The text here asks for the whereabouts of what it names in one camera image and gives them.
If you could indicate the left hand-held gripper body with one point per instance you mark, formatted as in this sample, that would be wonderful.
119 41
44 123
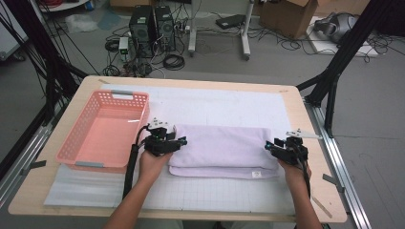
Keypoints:
159 144

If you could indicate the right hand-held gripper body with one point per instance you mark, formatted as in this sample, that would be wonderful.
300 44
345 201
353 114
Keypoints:
293 152

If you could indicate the lilac patterned towel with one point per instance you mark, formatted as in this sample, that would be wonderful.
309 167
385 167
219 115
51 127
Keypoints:
223 149

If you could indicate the pink plastic basket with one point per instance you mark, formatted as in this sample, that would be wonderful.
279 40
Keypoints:
108 136

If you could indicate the person's left hand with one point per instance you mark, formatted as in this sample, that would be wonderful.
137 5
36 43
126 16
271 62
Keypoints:
154 168

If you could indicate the person's right hand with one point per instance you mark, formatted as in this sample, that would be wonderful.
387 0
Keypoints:
296 178

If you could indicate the white grid mat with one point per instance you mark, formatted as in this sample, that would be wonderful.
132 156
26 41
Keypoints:
223 101

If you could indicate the wooden table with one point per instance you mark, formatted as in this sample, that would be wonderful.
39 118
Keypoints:
223 83

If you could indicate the brown tape piece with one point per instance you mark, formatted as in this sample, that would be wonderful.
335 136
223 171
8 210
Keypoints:
104 81

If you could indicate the white adapter box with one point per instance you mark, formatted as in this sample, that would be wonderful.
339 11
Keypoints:
123 44

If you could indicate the white floor board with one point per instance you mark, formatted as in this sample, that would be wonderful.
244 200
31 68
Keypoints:
321 46

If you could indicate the white metal stand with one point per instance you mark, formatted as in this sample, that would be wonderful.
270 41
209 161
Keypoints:
192 31

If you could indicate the black computer tower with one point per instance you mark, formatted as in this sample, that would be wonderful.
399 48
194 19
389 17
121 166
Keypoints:
165 28
141 28

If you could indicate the brown cardboard box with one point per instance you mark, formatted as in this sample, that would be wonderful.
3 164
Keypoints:
286 17

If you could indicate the black flat device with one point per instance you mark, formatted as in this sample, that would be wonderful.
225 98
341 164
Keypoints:
230 21

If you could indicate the grey headset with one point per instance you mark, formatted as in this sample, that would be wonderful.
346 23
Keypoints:
337 25

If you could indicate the clear plastic bag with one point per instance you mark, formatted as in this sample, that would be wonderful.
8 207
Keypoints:
81 23

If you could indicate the white round table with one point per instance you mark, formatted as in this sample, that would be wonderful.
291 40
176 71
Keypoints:
68 5

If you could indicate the aluminium rail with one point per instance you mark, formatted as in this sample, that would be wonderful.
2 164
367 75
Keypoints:
19 162
334 159

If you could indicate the grey metal bracket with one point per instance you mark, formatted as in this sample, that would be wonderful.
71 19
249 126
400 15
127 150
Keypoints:
37 164
332 181

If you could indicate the black frame post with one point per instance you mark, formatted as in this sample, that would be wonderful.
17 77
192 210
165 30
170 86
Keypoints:
39 38
348 47

